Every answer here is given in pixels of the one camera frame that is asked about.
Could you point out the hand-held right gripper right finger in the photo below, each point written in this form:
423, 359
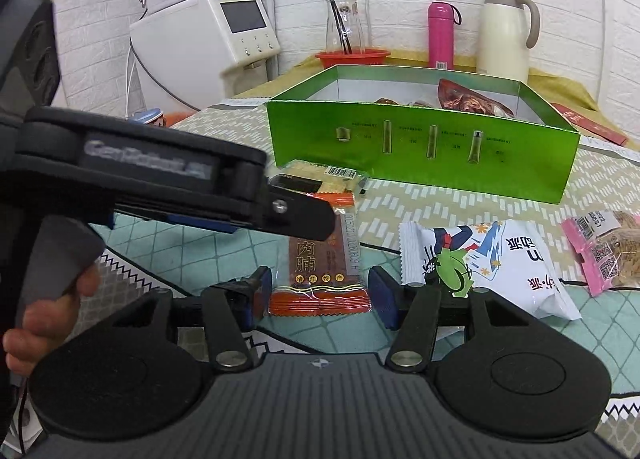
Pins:
382, 299

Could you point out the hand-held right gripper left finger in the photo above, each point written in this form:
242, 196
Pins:
262, 291

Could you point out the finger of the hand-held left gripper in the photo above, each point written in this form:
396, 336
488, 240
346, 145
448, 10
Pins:
300, 214

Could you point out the pale cracker packet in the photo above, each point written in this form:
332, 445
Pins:
320, 179

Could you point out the brown orange jerky packet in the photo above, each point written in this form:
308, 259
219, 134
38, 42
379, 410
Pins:
315, 264

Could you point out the green cardboard box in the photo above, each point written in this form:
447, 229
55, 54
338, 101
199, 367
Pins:
425, 139

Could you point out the person's left hand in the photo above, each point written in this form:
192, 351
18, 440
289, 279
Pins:
45, 324

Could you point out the blue rimmed white cup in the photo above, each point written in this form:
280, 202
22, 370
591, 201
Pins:
147, 118

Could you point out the white water dispenser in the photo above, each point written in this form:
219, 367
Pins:
200, 54

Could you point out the brown snack packet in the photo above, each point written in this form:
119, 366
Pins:
387, 101

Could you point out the white cartoon snack packet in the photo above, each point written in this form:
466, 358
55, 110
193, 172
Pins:
525, 269

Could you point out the red plastic bowl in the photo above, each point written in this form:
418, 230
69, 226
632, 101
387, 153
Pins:
352, 59

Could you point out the glass carafe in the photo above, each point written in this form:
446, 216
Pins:
350, 24

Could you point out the black stirring stick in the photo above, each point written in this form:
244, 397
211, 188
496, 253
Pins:
340, 19

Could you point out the red nut snack packet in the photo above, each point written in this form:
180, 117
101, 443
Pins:
470, 99

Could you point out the pink snack packet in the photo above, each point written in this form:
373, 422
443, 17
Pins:
592, 259

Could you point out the pink thermos bottle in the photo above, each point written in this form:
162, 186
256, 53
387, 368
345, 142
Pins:
441, 39

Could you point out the teal quilted mat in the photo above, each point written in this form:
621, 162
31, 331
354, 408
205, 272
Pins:
615, 329

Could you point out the cream thermal jug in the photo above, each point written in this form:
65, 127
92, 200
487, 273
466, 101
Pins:
502, 39

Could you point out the red envelope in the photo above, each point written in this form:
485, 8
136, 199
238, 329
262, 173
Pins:
595, 126

